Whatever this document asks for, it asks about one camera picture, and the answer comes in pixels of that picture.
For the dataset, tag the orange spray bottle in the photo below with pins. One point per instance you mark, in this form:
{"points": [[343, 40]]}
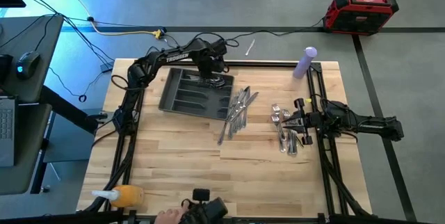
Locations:
{"points": [[130, 196]]}

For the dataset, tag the person's hand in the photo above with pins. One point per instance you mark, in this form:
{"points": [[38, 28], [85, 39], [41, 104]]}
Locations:
{"points": [[170, 216]]}

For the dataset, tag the black action camera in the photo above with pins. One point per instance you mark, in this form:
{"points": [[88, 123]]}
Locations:
{"points": [[201, 195]]}

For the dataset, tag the black computer mouse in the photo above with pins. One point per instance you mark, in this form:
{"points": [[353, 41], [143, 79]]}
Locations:
{"points": [[28, 63]]}

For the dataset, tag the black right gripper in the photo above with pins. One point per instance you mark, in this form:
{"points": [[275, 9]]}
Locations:
{"points": [[314, 121]]}

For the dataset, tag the black desktop device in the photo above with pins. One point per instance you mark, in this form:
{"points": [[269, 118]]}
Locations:
{"points": [[4, 69]]}

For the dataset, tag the dark grey desk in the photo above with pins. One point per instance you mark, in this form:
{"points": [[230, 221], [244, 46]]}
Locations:
{"points": [[31, 147], [41, 78]]}

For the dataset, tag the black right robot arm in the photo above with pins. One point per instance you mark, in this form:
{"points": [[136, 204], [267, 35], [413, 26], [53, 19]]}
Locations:
{"points": [[368, 125]]}

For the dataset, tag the dark grey cutlery tray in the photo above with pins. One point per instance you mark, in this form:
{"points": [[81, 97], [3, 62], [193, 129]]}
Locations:
{"points": [[187, 102]]}

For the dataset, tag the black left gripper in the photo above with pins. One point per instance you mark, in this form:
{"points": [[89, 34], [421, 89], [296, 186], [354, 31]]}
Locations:
{"points": [[210, 64]]}

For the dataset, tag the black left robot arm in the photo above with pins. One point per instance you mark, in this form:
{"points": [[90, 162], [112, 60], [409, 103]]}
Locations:
{"points": [[174, 58]]}

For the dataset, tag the white plastic stick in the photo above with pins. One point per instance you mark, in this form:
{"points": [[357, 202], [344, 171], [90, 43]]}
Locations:
{"points": [[250, 47]]}

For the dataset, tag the black power adapter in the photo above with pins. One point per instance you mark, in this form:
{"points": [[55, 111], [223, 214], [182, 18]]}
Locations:
{"points": [[106, 66]]}

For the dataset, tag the purple plastic bottle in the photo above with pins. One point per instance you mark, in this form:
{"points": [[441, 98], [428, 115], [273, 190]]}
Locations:
{"points": [[302, 65]]}

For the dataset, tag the black camera rig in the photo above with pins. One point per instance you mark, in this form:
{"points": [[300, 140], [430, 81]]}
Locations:
{"points": [[208, 211]]}

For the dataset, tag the red and black jobsite radio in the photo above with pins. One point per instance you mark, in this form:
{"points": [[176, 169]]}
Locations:
{"points": [[358, 15]]}

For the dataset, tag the grey laptop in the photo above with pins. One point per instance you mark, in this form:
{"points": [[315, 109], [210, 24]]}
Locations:
{"points": [[7, 130]]}

